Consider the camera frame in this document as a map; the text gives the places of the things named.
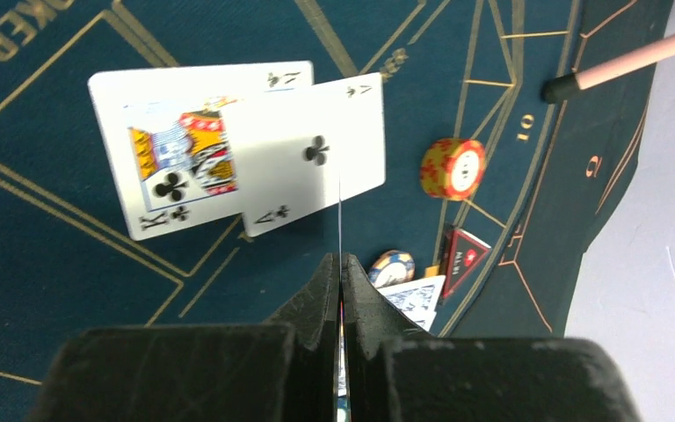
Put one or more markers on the ace of clubs card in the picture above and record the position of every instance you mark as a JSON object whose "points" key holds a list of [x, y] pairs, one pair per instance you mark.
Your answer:
{"points": [[298, 152]]}

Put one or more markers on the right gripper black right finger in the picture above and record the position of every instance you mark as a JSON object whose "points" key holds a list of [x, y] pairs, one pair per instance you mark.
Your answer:
{"points": [[399, 372]]}

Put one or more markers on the king of clubs card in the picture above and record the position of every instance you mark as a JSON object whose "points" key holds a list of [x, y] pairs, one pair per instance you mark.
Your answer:
{"points": [[166, 141]]}

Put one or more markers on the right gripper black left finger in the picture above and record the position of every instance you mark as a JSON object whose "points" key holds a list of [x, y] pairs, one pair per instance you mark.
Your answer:
{"points": [[284, 369]]}

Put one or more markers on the blue playing card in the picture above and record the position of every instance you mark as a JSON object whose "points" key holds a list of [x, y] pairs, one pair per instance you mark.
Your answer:
{"points": [[416, 299]]}

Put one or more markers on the rectangular dark green poker mat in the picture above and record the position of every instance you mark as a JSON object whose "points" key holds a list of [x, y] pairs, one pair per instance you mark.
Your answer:
{"points": [[554, 173]]}

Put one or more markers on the black red all-in triangle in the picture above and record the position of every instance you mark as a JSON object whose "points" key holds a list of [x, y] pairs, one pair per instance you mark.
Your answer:
{"points": [[460, 254]]}

